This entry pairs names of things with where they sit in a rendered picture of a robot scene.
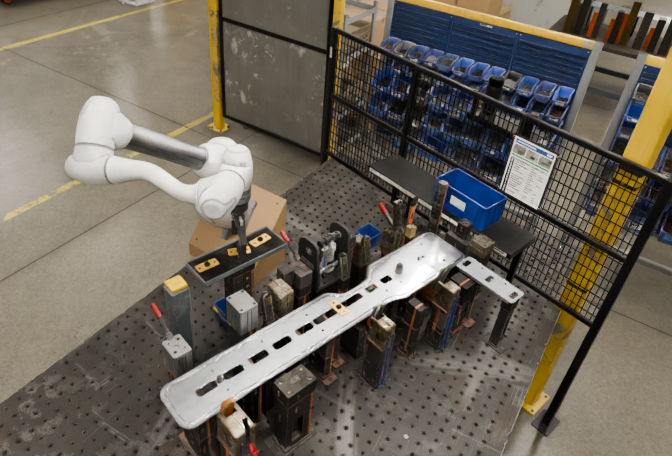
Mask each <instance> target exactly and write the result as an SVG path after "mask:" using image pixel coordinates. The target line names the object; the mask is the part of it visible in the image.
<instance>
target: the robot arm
mask: <svg viewBox="0 0 672 456"><path fill-rule="evenodd" d="M123 148H124V149H127V150H130V151H134V152H137V153H141V154H144V155H148V156H151V157H154V158H158V159H161V160H165V161H168V162H172V163H175V164H178V165H182V166H185V167H189V168H192V169H193V171H194V173H195V174H196V175H198V176H199V177H200V178H202V179H200V180H199V181H198V183H197V184H194V185H186V184H182V183H181V182H179V181H178V180H176V179H175V178H174V177H172V176H171V175H170V174H168V173H167V172H166V171H164V170H163V169H161V168H160V167H158V166H156V165H154V164H151V163H148V162H143V161H137V160H131V159H126V158H121V157H117V156H114V150H120V149H123ZM65 172H66V174H67V175H68V176H69V177H71V178H72V179H75V180H77V181H80V182H83V183H86V184H93V185H107V184H117V183H121V182H127V181H133V180H147V181H149V182H151V183H153V184H154V185H156V186H157V187H158V188H160V189H161V190H163V191H164V192H166V193H167V194H169V195H170V196H172V197H174V198H176V199H178V200H181V201H184V202H189V203H194V209H195V211H196V213H197V215H198V216H199V217H200V218H201V219H202V220H203V221H205V222H207V223H209V224H211V225H214V226H215V227H220V228H222V229H223V230H222V235H221V239H225V240H227V239H228V237H229V235H230V234H231V232H232V235H238V240H239V242H238V244H237V246H238V258H243V257H247V252H246V246H247V238H246V230H247V227H248V224H249V222H250V219H251V216H252V214H253V211H254V209H255V207H256V206H257V201H255V200H250V198H251V182H252V177H253V163H252V157H251V154H250V151H249V149H248V148H247V147H245V146H243V145H240V144H236V143H235V142H234V141H233V140H231V139H229V138H226V137H216V138H213V139H211V140H210V141H209V142H208V143H204V144H202V145H200V146H196V145H193V144H190V143H187V142H184V141H181V140H178V139H175V138H172V137H169V136H166V135H163V134H161V133H158V132H155V131H152V130H149V129H146V128H143V127H140V126H137V125H134V124H132V123H131V122H130V121H129V119H127V118H126V117H125V116H124V115H123V114H122V113H120V108H119V106H118V104H117V103H116V102H115V101H114V100H113V99H111V98H108V97H103V96H93V97H91V98H89V100H88V101H86V102H85V104H84V105H83V107H82V109H81V111H80V114H79V118H78V122H77V128H76V135H75V148H74V152H73V155H70V156H69V157H68V159H67V160H66V162H65Z"/></svg>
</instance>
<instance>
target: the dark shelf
mask: <svg viewBox="0 0 672 456"><path fill-rule="evenodd" d="M368 170H369V171H371V172H372V173H374V174H376V175H377V176H379V177H380V178H382V179H383V180H385V181H387V182H388V183H390V184H391V185H393V186H395V187H396V188H398V189H399V190H401V191H402V192H404V193H405V194H407V195H408V196H410V197H411V198H414V197H416V196H417V197H418V198H417V201H418V202H419V203H421V204H422V205H424V206H426V207H427V208H429V209H430V210H431V209H432V205H431V204H432V202H433V200H432V198H433V193H434V189H435V184H436V178H437V177H435V176H434V175H432V174H430V173H429V172H427V171H425V170H423V169H422V168H420V167H418V166H417V165H415V164H413V163H412V162H410V161H408V160H407V159H405V158H403V157H401V156H400V155H398V154H396V153H395V154H393V155H391V156H388V157H386V158H384V159H381V160H379V161H376V162H374V163H372V164H369V165H368ZM441 217H443V218H444V219H446V220H447V221H449V222H450V223H452V224H454V225H455V226H457V224H458V221H460V220H461V219H460V218H458V217H457V216H455V215H454V214H452V213H451V212H449V211H448V210H446V209H445V208H443V210H442V214H441ZM480 234H483V235H485V236H487V237H488V238H490V239H491V240H493V241H494V242H495V244H494V248H493V250H494V251H496V252H497V253H499V254H500V255H502V256H504V257H505V258H507V259H508V260H510V259H512V258H513V257H515V256H516V255H517V254H519V253H520V252H522V251H523V250H524V249H526V248H527V247H529V246H530V245H532V244H533V243H534V242H536V239H537V236H535V235H533V234H531V233H530V232H528V231H526V230H525V229H523V228H521V227H520V226H518V225H516V224H515V223H513V222H511V221H510V220H508V219H506V218H504V217H503V216H501V217H500V220H499V221H497V222H495V223H494V224H492V225H490V226H488V227H487V228H485V229H483V230H482V231H478V230H477V229H475V228H474V227H472V229H471V232H470V234H469V235H471V236H473V237H474V238H475V237H477V236H478V235H480Z"/></svg>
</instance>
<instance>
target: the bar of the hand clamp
mask: <svg viewBox="0 0 672 456"><path fill-rule="evenodd" d="M405 209H406V204H405V203H403V201H402V200H400V199H398V200H396V201H393V231H395V232H396V238H397V229H398V230H399V233H398V235H401V230H402V210H405Z"/></svg>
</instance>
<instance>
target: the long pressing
mask: <svg viewBox="0 0 672 456"><path fill-rule="evenodd" d="M420 244H422V245H420ZM418 256H419V257H420V260H417V259H418ZM422 256H424V258H422ZM443 259H444V260H445V261H443ZM463 259H465V255H464V254H463V253H462V252H461V251H459V250H458V249H456V248H455V247H453V246H452V245H450V244H449V243H447V242H446V241H444V240H443V239H441V238H440V237H438V236H437V235H435V234H434V233H432V232H426V233H424V234H422V235H420V236H419V237H417V238H415V239H413V240H412V241H410V242H408V243H406V244H405V245H403V246H401V247H399V248H398V249H396V250H394V251H392V252H391V253H389V254H387V255H385V256H384V257H382V258H380V259H378V260H377V261H375V262H373V263H371V264H370V265H369V266H368V269H367V280H366V281H365V282H363V283H361V284H360V285H358V286H356V287H355V288H353V289H351V290H350V291H348V292H346V293H343V294H338V293H324V294H322V295H320V296H318V297H317V298H315V299H313V300H311V301H310V302H308V303H306V304H304V305H303V306H301V307H299V308H298V309H296V310H294V311H292V312H291V313H289V314H287V315H285V316H284V317H282V318H280V319H278V320H277V321H275V322H273V323H271V324H270V325H268V326H266V327H264V328H263V329H261V330H259V331H258V332H256V333H254V334H252V335H251V336H249V337H247V338H245V339H244V340H242V341H240V342H238V343H237V344H235V345H233V346H231V347H230V348H228V349H226V350H224V351H223V352H221V353H219V354H218V355H216V356H214V357H212V358H211V359H209V360H207V361H205V362H204V363H202V364H200V365H198V366H197V367H195V368H193V369H191V370H190V371H188V372H186V373H184V374H183V375H181V376H179V377H178V378H176V379H174V380H172V381H171V382H169V383H167V384H166V385H164V386H163V387H162V389H161V391H160V398H161V400H162V402H163V403H164V405H165V406H166V407H167V409H168V410H169V412H170V413H171V414H172V416H173V417H174V419H175V420H176V421H177V423H178V424H179V426H180V427H182V428H184V429H194V428H196V427H198V426H199V425H201V424H202V423H204V422H206V421H207V420H209V419H210V418H212V417H213V416H215V415H216V414H217V413H219V412H220V407H221V403H222V401H224V400H225V399H227V398H228V397H231V398H232V399H233V401H234V402H236V401H238V400H240V399H241V398H243V397H244V396H246V395H247V394H249V393H250V392H252V391H254V390H255V389H257V388H258V387H260V386H261V385H263V384H264V383H266V382H267V381H269V380H271V379H272V378H274V377H275V376H277V375H278V374H280V373H281V372H283V371H284V370H286V369H288V368H289V367H291V366H292V365H294V364H295V363H297V362H298V361H300V360H302V359H303V358H305V357H306V356H308V355H309V354H311V353H312V352H314V351H315V350H317V349H319V348H320V347H322V346H323V345H325V344H326V343H328V342H329V341H331V340H332V339H334V338H336V337H337V336H339V335H340V334H342V333H343V332H345V331H346V330H348V329H350V328H351V327H353V326H354V325H356V324H357V323H359V322H360V321H362V320H363V319H365V318H367V317H368V316H370V315H371V313H372V309H373V307H374V306H375V305H376V304H377V303H379V302H381V303H382V304H383V305H384V306H385V305H387V304H388V303H390V302H392V301H396V300H401V299H406V298H408V297H410V296H411V295H413V294H414V293H416V292H417V291H419V290H420V289H422V288H423V287H425V286H426V285H428V284H429V283H431V282H432V281H434V280H435V279H436V278H437V276H438V274H439V273H440V272H439V271H440V269H441V268H442V267H444V266H445V265H448V266H449V267H450V268H451V269H452V268H454V267H455V266H456V264H457V263H459V262H460V261H462V260H463ZM398 262H401V263H403V272H402V274H397V273H395V268H396V264H397V263H398ZM451 269H450V270H451ZM386 276H389V277H390V278H391V279H392V280H390V281H389V282H387V283H385V284H384V283H382V282H381V281H380V280H381V279H382V278H384V277H386ZM400 281H402V282H400ZM371 285H375V286H376V287H377V289H376V290H374V291H372V292H371V293H367V292H366V291H365V289H366V288H367V287H369V286H371ZM385 290H388V291H385ZM356 294H360V295H361V296H362V298H361V299H359V300H358V301H356V302H355V303H353V304H351V305H350V306H348V307H346V309H347V310H348V311H349V313H348V314H346V315H344V316H341V315H340V314H339V313H338V312H337V311H336V312H337V314H335V315H333V316H332V317H330V318H328V319H327V320H325V321H324V322H322V323H320V324H318V325H317V324H315V323H314V322H313V320H314V319H316V318H318V317H319V316H321V315H323V314H324V313H326V312H328V311H329V310H331V309H333V308H332V307H331V306H330V305H329V302H331V301H333V300H334V299H336V300H337V301H338V302H339V303H342V302H344V301H346V300H347V299H349V298H351V297H352V296H354V295H356ZM306 315H307V316H306ZM308 323H310V324H311V325H312V326H313V328H312V329H311V330H309V331H307V332H306V333H304V334H302V335H301V336H299V335H297V334H296V333H295V331H296V330H298V329H299V328H301V327H303V326H304V325H306V324H308ZM322 330H324V331H322ZM284 337H289V338H290V339H291V340H292V341H291V342H289V343H288V344H286V345H284V346H283V347H281V348H280V349H275V348H274V347H273V346H272V345H273V344H274V343H276V342H278V341H279V340H281V339H283V338H284ZM262 340H263V341H264V342H261V341H262ZM263 350H265V351H266V352H267V353H268V356H266V357H265V358H263V359H262V360H260V361H258V362H257V363H255V364H251V363H250V362H249V361H248V360H249V359H250V358H251V357H253V356H255V355H256V354H258V353H260V352H261V351H263ZM238 365H241V366H242V367H243V368H244V370H243V371H242V372H240V373H239V374H237V375H236V376H234V377H232V378H231V379H229V380H226V379H225V378H224V377H223V378H224V381H223V382H221V383H218V382H217V381H216V379H217V375H219V374H221V375H222V376H223V374H225V373H226V372H228V371H230V370H231V369H233V368H235V367H236V366H238ZM212 370H213V372H212ZM211 381H215V383H216V384H218V386H217V387H216V388H214V389H213V390H211V391H209V392H208V393H206V394H205V395H203V396H201V397H199V396H198V395H197V394H196V391H197V390H198V389H200V388H201V387H203V386H205V385H206V384H208V383H210V382H211ZM227 389H229V390H227Z"/></svg>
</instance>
